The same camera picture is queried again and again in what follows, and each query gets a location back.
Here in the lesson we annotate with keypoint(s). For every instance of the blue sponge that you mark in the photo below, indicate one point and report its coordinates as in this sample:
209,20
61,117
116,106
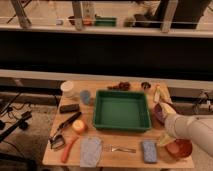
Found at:
149,151

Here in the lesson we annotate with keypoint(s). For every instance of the black handled knife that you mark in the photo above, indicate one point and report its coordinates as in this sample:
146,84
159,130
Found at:
70,120

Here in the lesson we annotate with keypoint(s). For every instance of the grey blue cloth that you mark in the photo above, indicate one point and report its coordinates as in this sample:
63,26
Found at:
90,151

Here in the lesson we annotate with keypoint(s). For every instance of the orange carrot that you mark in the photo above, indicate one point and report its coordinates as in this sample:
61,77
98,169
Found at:
65,154

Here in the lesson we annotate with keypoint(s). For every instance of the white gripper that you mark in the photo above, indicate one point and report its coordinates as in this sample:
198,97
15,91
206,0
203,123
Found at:
172,125

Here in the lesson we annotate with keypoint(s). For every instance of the green plastic tray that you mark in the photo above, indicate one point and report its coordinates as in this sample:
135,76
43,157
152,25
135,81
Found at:
121,110

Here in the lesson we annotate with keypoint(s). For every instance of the purple bowl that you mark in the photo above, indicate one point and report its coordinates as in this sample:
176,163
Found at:
160,112

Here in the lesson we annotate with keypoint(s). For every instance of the silver fork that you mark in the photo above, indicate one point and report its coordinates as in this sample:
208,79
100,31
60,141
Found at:
110,148

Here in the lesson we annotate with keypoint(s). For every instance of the red yellow apple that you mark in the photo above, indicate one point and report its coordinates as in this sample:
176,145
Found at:
79,126

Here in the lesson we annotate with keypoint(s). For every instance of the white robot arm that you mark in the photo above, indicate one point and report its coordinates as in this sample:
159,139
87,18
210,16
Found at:
197,128

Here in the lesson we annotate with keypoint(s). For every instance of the metal peeler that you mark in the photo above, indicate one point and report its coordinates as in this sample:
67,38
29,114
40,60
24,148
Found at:
57,141

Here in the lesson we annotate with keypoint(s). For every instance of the white plastic cup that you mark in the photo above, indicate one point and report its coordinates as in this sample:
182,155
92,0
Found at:
67,89

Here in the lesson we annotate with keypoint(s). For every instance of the blue translucent cup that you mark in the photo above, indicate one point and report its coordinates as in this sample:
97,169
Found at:
85,96

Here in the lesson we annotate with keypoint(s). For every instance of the black rectangular block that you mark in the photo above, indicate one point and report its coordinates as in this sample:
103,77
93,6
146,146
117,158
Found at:
69,108

